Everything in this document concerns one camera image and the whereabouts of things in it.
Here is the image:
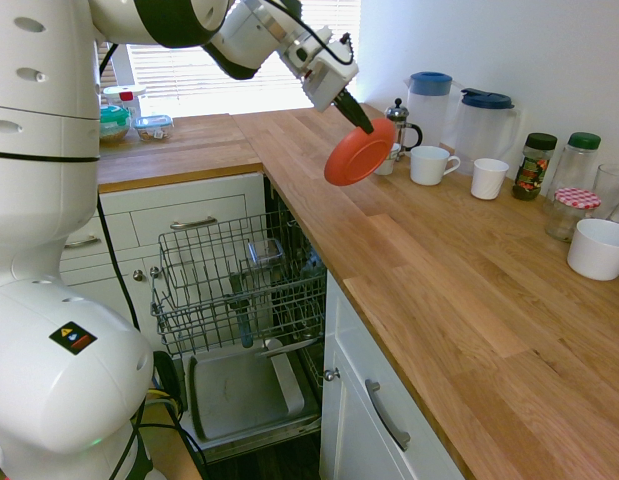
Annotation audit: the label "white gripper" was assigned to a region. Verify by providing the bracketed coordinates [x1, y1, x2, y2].
[301, 53, 377, 136]

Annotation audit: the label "orange plastic plate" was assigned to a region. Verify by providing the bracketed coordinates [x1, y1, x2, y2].
[323, 117, 397, 187]

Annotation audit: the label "grey dishwasher door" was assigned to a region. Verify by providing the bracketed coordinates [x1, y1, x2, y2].
[181, 339, 323, 464]

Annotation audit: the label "white cabinet beside dishwasher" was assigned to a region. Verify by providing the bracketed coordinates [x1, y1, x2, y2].
[317, 268, 468, 480]

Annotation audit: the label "French press coffee maker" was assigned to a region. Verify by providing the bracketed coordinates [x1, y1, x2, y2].
[385, 97, 424, 163]

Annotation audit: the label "small white cup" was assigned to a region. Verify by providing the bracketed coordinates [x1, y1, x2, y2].
[373, 142, 403, 177]

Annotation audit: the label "tall pitcher round blue lid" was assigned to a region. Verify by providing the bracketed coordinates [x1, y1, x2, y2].
[404, 70, 458, 151]

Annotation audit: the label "clear pitcher dark blue lid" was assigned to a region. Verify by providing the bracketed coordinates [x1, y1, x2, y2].
[453, 88, 522, 177]

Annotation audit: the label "white window blinds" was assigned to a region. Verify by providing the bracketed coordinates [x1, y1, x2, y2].
[96, 0, 363, 119]

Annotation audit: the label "clear square glass container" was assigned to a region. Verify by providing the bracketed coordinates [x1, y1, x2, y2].
[246, 238, 286, 270]

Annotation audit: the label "spice jar black lid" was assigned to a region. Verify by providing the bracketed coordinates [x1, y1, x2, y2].
[511, 132, 559, 203]

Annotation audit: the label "food container blue clips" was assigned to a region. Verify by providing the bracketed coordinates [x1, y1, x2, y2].
[133, 114, 175, 143]

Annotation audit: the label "white corner kitchen cabinet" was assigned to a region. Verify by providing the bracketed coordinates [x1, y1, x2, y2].
[58, 171, 268, 359]

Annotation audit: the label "clear jar green lid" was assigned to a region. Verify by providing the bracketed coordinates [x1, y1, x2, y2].
[555, 131, 603, 211]

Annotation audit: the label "food container white lid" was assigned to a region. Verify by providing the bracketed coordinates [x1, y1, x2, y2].
[102, 84, 148, 121]

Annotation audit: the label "glass jar red checked lid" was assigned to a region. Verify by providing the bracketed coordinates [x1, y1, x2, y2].
[544, 186, 603, 244]

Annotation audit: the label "clear drinking glass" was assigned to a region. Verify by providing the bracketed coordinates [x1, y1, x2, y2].
[590, 163, 619, 224]

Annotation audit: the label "white ceramic bowl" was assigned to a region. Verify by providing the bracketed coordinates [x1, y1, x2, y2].
[566, 218, 619, 282]

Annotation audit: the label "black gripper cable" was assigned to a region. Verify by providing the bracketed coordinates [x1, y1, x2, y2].
[271, 0, 358, 67]

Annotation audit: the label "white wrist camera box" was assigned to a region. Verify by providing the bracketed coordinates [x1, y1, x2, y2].
[282, 24, 340, 77]

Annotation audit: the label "white mug with handle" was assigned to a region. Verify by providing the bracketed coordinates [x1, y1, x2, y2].
[409, 145, 462, 187]

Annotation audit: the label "white handleless cup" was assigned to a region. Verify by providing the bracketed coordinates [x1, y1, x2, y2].
[470, 157, 511, 202]

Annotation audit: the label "metal drawer bar handle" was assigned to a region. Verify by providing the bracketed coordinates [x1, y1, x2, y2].
[63, 234, 103, 250]
[169, 215, 219, 232]

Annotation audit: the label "upper dishwasher wire rack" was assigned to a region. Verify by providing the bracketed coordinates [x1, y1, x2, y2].
[157, 212, 296, 311]

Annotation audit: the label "dishwasher wire rack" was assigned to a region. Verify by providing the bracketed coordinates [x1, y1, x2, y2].
[149, 278, 328, 360]
[157, 212, 296, 311]

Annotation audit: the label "blue handled utensil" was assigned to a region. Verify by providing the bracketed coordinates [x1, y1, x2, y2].
[240, 298, 256, 350]

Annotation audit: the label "lower dishwasher wire rack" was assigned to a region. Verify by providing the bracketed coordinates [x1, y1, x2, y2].
[149, 278, 328, 360]

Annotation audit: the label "long metal cabinet handle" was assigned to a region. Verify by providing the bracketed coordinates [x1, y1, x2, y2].
[364, 378, 412, 453]

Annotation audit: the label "black cable bundle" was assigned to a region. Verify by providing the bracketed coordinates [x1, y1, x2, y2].
[107, 349, 208, 480]

